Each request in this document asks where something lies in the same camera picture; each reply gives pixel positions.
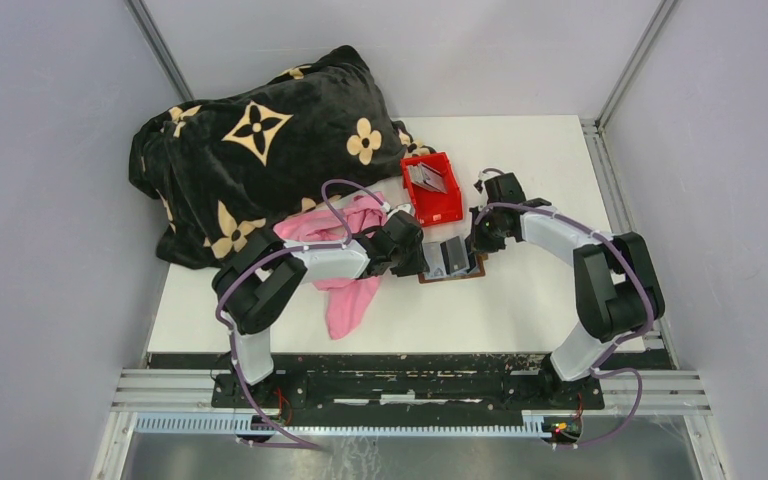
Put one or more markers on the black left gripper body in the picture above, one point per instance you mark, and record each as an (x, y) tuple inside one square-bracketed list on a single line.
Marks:
[(407, 261)]

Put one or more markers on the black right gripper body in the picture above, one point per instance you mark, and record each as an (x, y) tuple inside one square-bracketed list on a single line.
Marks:
[(485, 236)]

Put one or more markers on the red plastic bin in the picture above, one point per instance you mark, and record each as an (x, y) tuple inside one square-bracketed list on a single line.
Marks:
[(431, 208)]

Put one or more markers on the black credit card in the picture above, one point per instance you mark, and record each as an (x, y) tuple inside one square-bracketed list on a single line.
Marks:
[(455, 256)]

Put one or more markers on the brown leather card holder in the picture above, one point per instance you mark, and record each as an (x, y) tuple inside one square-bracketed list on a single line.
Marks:
[(435, 271)]

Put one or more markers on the stack of cards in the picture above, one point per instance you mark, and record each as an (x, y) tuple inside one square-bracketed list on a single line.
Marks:
[(427, 178)]

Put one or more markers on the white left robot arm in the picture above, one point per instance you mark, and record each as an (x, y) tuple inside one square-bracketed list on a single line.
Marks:
[(256, 285)]

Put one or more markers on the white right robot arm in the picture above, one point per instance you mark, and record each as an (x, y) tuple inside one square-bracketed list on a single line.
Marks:
[(617, 292)]

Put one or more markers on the pink cloth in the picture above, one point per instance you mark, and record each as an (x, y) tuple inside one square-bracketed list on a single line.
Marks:
[(336, 271)]

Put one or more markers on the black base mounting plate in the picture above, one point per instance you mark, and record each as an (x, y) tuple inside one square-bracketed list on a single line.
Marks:
[(416, 390)]

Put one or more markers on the black floral blanket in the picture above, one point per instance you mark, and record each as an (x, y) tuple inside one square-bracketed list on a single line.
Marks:
[(224, 167)]

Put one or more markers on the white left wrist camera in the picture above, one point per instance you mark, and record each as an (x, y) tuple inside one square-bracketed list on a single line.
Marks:
[(404, 208)]

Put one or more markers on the aluminium rail frame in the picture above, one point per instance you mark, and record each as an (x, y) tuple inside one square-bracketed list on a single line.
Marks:
[(181, 401)]

